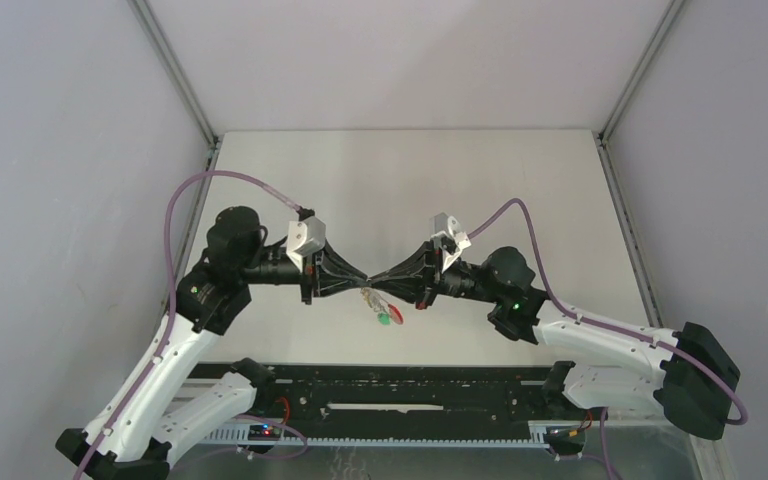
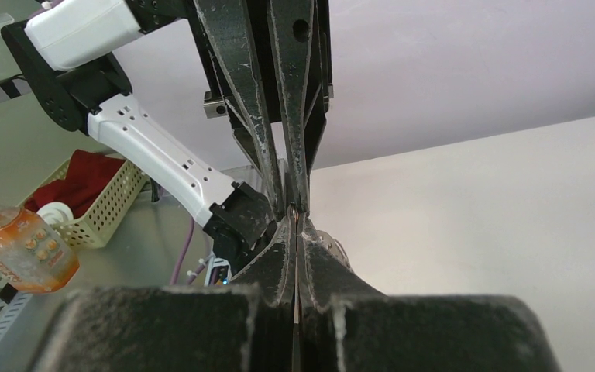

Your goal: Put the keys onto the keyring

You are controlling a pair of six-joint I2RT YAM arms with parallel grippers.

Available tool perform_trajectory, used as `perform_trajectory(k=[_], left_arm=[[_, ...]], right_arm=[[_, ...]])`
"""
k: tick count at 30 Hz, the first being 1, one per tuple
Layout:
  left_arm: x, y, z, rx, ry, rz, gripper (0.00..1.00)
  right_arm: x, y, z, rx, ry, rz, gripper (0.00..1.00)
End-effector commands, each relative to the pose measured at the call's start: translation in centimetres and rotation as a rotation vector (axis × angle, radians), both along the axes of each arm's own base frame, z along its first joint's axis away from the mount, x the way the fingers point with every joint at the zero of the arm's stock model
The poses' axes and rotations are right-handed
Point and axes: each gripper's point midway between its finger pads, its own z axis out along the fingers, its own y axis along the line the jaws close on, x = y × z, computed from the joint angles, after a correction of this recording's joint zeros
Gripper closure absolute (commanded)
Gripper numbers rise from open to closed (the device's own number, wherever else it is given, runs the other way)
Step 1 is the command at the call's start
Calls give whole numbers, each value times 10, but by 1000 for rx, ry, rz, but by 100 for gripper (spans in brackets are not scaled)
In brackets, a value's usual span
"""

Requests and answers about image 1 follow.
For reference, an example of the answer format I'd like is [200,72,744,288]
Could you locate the metal keyring holder red handle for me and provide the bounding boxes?
[360,287,404,326]

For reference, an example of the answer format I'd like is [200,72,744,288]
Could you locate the yellow tag key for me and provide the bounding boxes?
[360,287,387,313]

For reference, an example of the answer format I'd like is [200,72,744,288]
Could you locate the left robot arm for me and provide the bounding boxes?
[55,206,368,479]

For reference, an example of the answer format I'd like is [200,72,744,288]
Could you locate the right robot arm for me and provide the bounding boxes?
[369,242,749,440]

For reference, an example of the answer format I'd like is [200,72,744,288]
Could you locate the electronics board with leds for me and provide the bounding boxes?
[247,424,283,441]

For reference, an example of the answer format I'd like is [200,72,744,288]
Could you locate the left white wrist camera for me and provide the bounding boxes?
[286,216,326,272]

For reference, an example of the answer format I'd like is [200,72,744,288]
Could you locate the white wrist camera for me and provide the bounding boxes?
[430,212,471,274]
[286,216,326,272]

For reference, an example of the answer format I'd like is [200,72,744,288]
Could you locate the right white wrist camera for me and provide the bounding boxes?
[430,212,471,274]

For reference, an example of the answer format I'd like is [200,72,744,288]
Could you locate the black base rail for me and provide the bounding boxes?
[221,361,607,441]

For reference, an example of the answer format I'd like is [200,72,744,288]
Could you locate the white slotted cable duct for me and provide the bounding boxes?
[205,423,558,450]

